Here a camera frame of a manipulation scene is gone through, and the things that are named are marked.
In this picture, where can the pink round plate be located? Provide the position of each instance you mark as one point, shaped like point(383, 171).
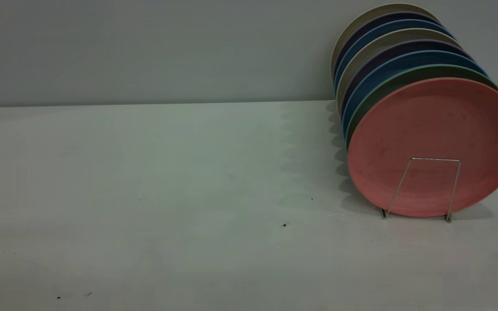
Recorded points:
point(435, 147)

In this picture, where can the blue round plate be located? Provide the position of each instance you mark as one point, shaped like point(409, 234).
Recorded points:
point(387, 26)
point(383, 69)

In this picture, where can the beige round plate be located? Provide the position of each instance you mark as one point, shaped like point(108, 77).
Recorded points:
point(361, 16)
point(374, 45)

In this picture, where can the green round plate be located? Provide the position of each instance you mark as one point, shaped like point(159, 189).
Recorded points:
point(404, 74)

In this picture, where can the dark purple round plate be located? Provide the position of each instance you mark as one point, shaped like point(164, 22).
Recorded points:
point(404, 47)
point(381, 20)

